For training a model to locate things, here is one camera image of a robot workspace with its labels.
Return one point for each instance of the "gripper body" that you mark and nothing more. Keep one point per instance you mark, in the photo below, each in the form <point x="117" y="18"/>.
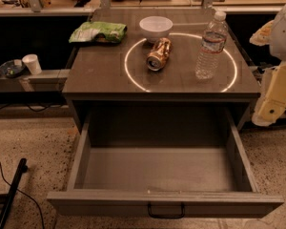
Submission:
<point x="284" y="37"/>

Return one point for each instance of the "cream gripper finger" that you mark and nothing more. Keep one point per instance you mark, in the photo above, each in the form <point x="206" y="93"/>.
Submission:
<point x="262" y="36"/>

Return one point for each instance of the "green rice chip bag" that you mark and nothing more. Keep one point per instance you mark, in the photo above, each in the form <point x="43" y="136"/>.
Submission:
<point x="104" y="32"/>

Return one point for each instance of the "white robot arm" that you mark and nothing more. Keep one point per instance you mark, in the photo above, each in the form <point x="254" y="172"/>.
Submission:
<point x="277" y="44"/>

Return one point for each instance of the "open grey top drawer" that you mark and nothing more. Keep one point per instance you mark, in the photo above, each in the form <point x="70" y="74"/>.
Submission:
<point x="193" y="157"/>

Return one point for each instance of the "clear plastic water bottle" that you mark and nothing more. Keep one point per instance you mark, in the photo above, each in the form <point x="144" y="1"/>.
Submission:
<point x="212" y="45"/>

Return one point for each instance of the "grey cabinet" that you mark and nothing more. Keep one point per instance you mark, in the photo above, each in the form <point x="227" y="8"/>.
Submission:
<point x="119" y="72"/>

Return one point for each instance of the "white bowl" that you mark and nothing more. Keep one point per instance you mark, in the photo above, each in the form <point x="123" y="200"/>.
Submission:
<point x="155" y="27"/>

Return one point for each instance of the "grey side shelf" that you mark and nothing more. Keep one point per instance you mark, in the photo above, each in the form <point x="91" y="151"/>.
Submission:
<point x="46" y="81"/>

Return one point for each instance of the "white paper cup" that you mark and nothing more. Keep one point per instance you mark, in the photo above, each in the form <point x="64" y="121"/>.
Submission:
<point x="32" y="63"/>

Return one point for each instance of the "dark round dish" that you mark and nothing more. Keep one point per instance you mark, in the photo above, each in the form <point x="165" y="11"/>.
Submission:
<point x="12" y="68"/>

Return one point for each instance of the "black metal stand leg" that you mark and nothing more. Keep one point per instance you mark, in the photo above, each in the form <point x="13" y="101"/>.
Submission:
<point x="21" y="169"/>

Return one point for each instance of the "black drawer handle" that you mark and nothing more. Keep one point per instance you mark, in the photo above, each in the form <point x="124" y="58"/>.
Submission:
<point x="166" y="211"/>

